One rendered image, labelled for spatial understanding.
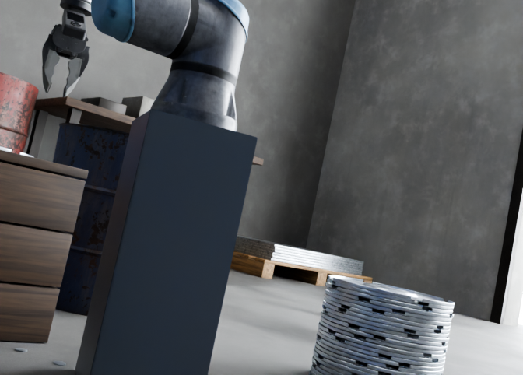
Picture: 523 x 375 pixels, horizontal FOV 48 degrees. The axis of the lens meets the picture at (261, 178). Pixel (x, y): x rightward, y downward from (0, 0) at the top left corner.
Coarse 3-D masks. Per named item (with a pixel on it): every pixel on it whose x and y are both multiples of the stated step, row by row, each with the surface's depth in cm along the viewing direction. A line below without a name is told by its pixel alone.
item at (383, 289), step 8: (336, 280) 132; (344, 280) 142; (352, 280) 149; (360, 280) 151; (360, 288) 126; (368, 288) 125; (376, 288) 133; (384, 288) 133; (392, 288) 140; (400, 288) 150; (400, 296) 123; (408, 296) 123; (416, 296) 134; (424, 296) 143; (432, 296) 145; (440, 304) 125; (448, 304) 128
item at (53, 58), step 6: (48, 54) 129; (54, 54) 129; (48, 60) 129; (54, 60) 129; (48, 66) 129; (54, 66) 129; (42, 72) 129; (48, 72) 129; (48, 78) 129; (48, 84) 129; (48, 90) 129
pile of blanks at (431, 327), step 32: (352, 288) 127; (320, 320) 137; (352, 320) 126; (384, 320) 129; (416, 320) 123; (448, 320) 129; (320, 352) 131; (352, 352) 124; (384, 352) 122; (416, 352) 127
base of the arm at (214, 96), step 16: (176, 64) 99; (192, 64) 97; (176, 80) 97; (192, 80) 96; (208, 80) 97; (224, 80) 98; (160, 96) 98; (176, 96) 97; (192, 96) 95; (208, 96) 96; (224, 96) 98; (176, 112) 95; (192, 112) 94; (208, 112) 95; (224, 112) 97
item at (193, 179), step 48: (144, 144) 90; (192, 144) 92; (240, 144) 95; (144, 192) 90; (192, 192) 92; (240, 192) 95; (144, 240) 90; (192, 240) 92; (96, 288) 101; (144, 288) 90; (192, 288) 92; (96, 336) 89; (144, 336) 90; (192, 336) 92
